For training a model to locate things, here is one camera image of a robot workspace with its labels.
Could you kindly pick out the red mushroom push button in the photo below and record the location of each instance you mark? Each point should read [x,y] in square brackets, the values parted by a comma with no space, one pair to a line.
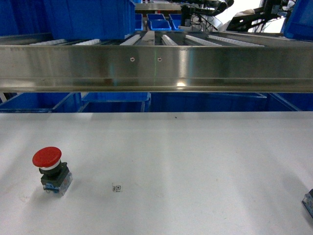
[56,176]

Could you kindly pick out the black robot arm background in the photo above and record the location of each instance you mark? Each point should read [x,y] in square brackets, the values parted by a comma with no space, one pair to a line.
[243,21]

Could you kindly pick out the blue bin below shelf right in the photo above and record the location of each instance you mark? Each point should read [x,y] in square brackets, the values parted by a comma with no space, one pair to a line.
[207,102]

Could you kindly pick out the blue bin below shelf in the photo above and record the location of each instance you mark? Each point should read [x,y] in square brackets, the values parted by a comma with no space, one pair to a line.
[43,103]
[116,102]
[207,102]

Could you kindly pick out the blue bin below shelf centre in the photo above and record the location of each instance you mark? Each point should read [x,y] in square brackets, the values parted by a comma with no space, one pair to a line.
[116,102]

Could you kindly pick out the blue bin below shelf left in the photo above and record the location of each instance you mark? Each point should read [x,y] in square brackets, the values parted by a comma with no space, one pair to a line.
[43,103]

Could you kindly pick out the large blue bin upper shelf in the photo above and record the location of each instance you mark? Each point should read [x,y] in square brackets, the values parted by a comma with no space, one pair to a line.
[91,19]

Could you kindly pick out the small QR code tag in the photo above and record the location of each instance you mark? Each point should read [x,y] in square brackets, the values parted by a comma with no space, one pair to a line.
[117,187]

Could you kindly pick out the small blue bins background row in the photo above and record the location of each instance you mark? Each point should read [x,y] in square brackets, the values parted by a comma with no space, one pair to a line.
[158,22]

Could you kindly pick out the blue bin upper right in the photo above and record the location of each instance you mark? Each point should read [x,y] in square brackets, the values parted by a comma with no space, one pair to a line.
[300,24]

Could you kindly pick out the push button at right edge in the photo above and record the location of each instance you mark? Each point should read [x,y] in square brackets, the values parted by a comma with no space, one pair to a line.
[308,202]

